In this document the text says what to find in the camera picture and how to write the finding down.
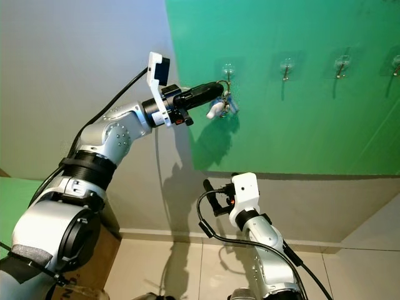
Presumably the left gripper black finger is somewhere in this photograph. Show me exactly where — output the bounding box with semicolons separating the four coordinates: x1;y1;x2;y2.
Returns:
180;82;225;111

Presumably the clear suction hook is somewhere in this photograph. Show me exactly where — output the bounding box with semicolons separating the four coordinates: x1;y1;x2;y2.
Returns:
219;59;235;82
389;55;400;77
333;55;352;80
278;57;296;82

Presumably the robot's grey right leg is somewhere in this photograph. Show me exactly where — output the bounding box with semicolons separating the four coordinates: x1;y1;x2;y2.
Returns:
227;287;257;300

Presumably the brown cardboard box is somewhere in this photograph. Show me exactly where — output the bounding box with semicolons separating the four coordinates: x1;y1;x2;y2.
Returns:
50;209;123;300

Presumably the green table board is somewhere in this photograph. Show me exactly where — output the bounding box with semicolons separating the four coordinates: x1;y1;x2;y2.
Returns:
0;177;41;251

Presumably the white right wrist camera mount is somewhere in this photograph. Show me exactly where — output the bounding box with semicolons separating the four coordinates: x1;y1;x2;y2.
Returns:
228;172;262;231

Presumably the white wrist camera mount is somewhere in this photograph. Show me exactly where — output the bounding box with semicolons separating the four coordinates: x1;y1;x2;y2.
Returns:
228;172;262;231
146;52;172;128

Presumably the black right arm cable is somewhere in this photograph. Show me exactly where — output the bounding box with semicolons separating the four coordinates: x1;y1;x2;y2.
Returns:
196;187;332;300

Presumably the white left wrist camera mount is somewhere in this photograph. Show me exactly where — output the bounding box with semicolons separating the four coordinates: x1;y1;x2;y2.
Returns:
146;52;172;128

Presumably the green wall board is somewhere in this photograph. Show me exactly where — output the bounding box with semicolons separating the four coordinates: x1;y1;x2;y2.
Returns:
166;0;400;176

